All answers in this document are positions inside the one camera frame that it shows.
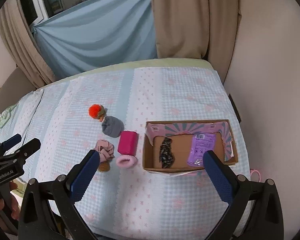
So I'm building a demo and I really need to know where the grey sock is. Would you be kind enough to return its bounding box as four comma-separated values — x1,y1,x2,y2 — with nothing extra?
102,116,125,138

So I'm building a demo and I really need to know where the person's left hand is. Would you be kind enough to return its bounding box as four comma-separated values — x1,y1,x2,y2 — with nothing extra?
0,180,20,221

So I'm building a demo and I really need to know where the black patterned scrunchie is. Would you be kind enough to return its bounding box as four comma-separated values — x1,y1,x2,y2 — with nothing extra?
159,137,174,168

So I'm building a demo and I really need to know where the dusty pink scrunchie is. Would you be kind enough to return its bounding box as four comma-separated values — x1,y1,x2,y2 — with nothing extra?
94,139,114,163

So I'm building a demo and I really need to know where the green bed sheet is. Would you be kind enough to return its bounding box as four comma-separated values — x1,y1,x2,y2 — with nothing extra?
0,57,212,134

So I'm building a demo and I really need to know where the light blue hanging sheet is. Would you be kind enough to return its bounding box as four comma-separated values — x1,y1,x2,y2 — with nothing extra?
33,0,157,79

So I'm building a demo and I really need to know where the right beige curtain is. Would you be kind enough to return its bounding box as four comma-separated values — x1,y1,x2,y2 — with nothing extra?
151,0,239,81

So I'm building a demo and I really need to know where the beige curtain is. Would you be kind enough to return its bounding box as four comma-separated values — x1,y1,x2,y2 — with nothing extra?
0,0,56,88
151,0,239,81

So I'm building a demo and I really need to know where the pink patterned cardboard box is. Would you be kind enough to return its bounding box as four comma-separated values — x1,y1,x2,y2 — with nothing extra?
142,119,238,176

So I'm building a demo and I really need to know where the orange pompom toy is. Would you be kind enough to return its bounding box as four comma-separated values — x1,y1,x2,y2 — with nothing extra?
88,104,106,122

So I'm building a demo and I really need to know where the magenta zip pouch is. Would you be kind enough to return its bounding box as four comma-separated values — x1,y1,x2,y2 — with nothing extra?
117,131,139,155

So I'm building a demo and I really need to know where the purple foil packet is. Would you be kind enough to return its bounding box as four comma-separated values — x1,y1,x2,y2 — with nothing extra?
187,133,216,167

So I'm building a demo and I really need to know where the pink fluffy scrunchie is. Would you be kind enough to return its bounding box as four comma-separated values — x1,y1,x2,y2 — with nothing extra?
116,155,138,169

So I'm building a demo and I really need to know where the left beige curtain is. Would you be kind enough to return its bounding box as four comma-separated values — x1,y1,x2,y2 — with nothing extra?
0,0,56,88

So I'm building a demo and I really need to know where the brown plush hair clip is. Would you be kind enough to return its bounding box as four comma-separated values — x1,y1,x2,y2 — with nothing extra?
98,161,110,172

